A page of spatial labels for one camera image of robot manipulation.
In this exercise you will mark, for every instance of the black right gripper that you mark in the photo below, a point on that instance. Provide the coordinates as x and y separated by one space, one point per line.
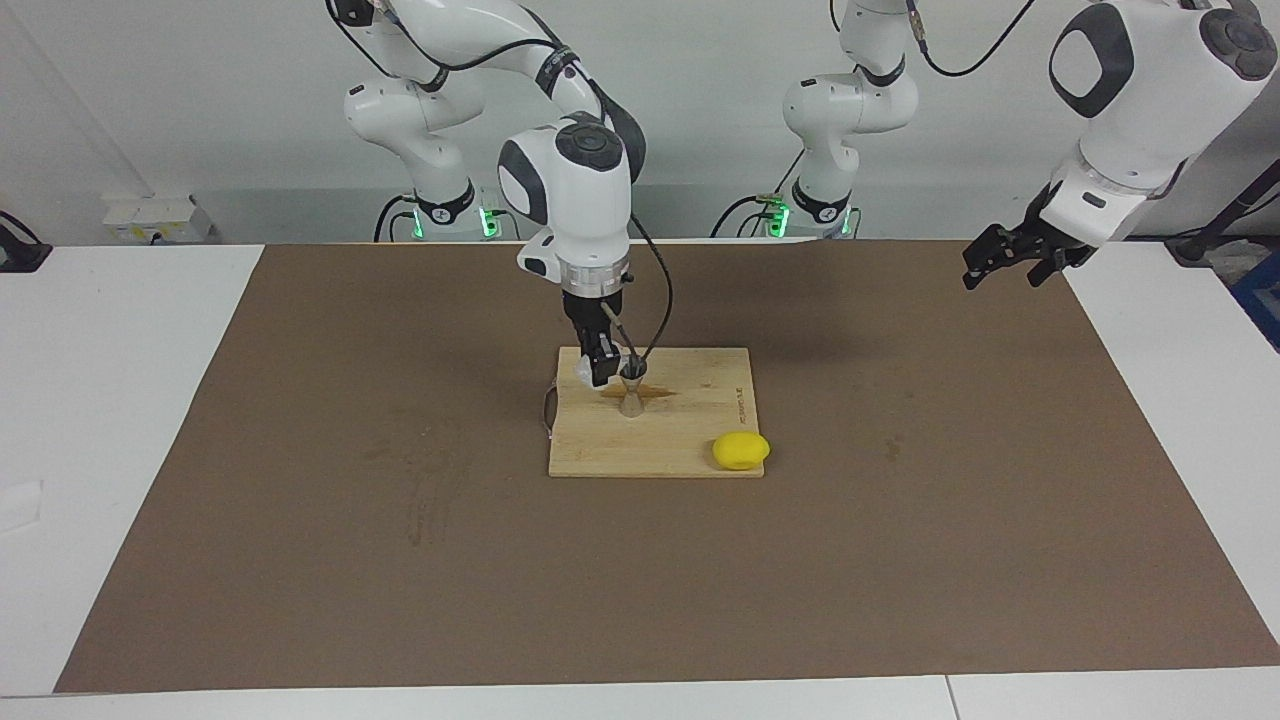
595 315

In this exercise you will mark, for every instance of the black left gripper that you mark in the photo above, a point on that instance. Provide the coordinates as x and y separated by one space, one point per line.
1055 235

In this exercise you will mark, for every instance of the small clear glass cup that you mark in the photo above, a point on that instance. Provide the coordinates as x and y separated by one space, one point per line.
582 374

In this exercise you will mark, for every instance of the steel double jigger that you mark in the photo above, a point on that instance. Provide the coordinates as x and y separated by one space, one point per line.
632 400

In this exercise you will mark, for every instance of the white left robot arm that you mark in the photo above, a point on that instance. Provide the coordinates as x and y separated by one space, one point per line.
1150 90

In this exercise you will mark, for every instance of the wooden cutting board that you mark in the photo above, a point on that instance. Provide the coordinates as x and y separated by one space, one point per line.
690 410

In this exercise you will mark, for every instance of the yellow lemon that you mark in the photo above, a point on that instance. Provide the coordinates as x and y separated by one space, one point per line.
741 450

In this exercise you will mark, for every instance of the black stand leg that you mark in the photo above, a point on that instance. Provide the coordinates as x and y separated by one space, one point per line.
1225 220

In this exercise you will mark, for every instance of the brown table mat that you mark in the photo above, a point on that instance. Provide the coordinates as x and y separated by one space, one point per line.
600 580

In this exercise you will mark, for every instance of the black clamp base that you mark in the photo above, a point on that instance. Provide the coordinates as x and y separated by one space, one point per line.
20 250

